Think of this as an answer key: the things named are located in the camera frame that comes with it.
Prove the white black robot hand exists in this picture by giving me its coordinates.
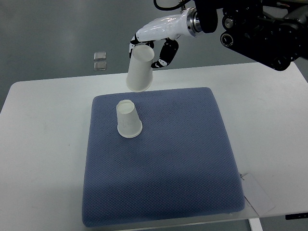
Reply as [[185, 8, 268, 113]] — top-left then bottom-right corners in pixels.
[[129, 8, 202, 68]]

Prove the white paper cup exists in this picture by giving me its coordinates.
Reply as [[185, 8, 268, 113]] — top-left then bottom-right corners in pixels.
[[116, 100, 142, 138], [126, 45, 154, 92]]

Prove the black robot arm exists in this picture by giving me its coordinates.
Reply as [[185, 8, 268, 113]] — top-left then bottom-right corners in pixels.
[[179, 0, 308, 71]]

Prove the upper metal floor plate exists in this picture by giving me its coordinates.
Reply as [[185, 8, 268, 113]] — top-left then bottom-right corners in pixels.
[[93, 51, 106, 61]]

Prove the white paper cup on cushion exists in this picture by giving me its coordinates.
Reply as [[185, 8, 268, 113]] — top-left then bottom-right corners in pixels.
[[116, 100, 142, 138]]

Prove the blue textured cushion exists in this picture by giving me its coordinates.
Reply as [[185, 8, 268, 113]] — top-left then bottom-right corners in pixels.
[[82, 87, 245, 227]]

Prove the white paper tag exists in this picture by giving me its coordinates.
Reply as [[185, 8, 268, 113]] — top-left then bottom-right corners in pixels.
[[241, 174, 275, 216]]

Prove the white table leg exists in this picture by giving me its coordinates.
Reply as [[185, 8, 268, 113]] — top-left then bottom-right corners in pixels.
[[248, 218, 263, 231]]

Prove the black table bracket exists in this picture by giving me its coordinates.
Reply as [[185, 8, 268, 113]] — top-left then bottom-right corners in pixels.
[[285, 212, 308, 220]]

